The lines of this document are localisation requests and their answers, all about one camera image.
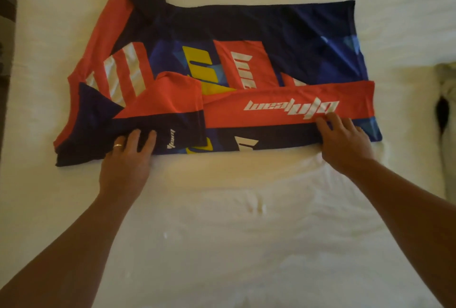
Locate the person's left hand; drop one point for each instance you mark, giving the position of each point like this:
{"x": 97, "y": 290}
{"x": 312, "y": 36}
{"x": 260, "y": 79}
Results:
{"x": 127, "y": 170}

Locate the person's right hand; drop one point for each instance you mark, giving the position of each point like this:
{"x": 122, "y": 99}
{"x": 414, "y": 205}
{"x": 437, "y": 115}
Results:
{"x": 345, "y": 149}

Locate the white printed t-shirt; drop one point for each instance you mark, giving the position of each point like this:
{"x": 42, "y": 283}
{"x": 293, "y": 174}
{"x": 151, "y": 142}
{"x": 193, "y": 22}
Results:
{"x": 449, "y": 169}

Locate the person's right forearm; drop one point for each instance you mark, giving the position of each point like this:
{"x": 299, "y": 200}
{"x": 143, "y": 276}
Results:
{"x": 413, "y": 233}

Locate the person's left forearm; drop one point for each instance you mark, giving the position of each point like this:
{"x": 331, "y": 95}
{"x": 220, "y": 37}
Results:
{"x": 68, "y": 261}

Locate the white bed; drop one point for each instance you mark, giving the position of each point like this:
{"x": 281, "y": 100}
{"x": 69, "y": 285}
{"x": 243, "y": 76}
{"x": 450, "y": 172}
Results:
{"x": 228, "y": 233}

